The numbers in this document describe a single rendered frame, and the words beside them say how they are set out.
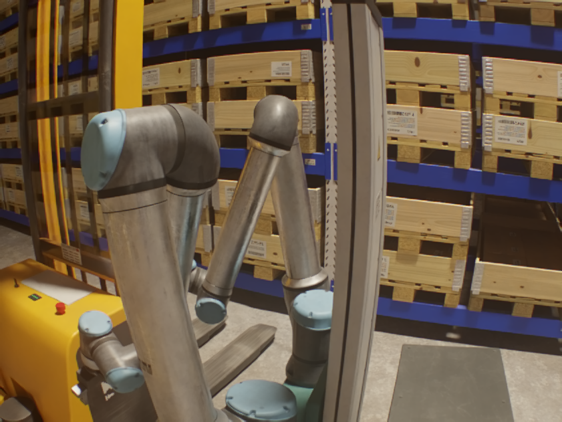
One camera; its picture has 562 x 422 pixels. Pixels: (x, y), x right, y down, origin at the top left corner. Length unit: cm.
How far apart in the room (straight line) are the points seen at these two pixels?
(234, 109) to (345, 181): 236
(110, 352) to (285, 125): 71
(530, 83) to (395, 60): 86
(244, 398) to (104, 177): 52
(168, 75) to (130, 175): 283
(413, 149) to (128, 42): 175
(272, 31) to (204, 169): 228
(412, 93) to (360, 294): 193
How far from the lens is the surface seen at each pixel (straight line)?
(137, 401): 176
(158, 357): 71
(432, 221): 267
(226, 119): 312
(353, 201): 76
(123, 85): 152
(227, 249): 121
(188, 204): 78
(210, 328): 297
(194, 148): 70
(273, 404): 89
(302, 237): 134
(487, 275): 276
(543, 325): 297
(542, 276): 279
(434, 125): 259
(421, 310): 292
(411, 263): 279
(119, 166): 63
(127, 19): 155
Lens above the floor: 157
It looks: 15 degrees down
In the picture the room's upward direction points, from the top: 1 degrees counter-clockwise
